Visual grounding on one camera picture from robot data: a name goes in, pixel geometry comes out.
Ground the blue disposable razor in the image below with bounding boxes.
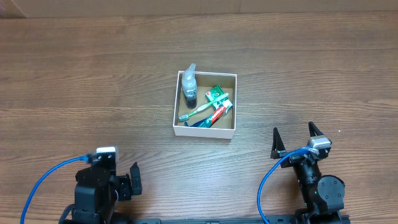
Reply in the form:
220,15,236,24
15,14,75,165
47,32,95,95
184,116,212,128

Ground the green soap packet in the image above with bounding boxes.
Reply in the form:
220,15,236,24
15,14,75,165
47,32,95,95
205,85,233,114

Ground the bottle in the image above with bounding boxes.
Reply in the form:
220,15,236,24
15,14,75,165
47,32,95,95
182,63,198,109

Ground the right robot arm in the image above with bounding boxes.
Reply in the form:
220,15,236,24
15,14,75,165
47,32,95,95
133,122,350,224

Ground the left blue cable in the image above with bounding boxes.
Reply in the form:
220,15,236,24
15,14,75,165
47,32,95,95
20,155,93,224

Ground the red Colgate toothpaste tube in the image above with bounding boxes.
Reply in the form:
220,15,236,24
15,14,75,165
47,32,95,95
198,106,226,128

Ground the blue cable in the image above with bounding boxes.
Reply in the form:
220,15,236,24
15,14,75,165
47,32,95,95
257,146,315,224
20,155,93,224

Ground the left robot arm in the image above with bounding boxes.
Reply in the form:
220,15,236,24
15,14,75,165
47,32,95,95
58,165,134,224

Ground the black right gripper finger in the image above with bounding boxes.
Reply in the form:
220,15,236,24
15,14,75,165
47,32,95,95
308,121,324,138
271,128,286,159

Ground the white cardboard box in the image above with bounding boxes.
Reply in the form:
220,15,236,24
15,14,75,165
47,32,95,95
172,71,238,139

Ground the green toothbrush with cap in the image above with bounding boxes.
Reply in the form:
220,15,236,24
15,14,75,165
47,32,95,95
178,93,229,122

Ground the right blue cable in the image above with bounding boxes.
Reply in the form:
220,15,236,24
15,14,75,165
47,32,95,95
257,146,315,224

